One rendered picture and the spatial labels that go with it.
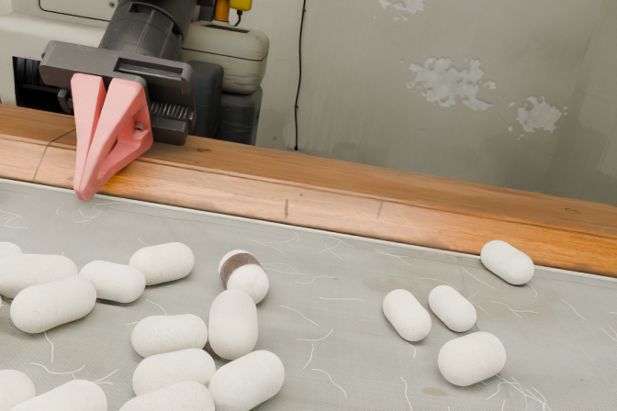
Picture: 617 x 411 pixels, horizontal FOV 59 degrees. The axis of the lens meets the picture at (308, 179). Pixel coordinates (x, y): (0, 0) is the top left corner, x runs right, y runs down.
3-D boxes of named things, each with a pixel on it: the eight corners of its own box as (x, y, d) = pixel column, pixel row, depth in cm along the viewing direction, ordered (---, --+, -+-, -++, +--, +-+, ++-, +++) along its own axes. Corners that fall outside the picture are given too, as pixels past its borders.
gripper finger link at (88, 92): (148, 180, 32) (185, 67, 37) (28, 160, 32) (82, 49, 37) (160, 231, 38) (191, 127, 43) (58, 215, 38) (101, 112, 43)
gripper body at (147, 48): (186, 83, 37) (209, 11, 41) (35, 57, 36) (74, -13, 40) (191, 139, 42) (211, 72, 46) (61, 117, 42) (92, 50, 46)
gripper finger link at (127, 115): (107, 173, 32) (151, 61, 37) (-14, 153, 32) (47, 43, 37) (126, 226, 38) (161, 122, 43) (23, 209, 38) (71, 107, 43)
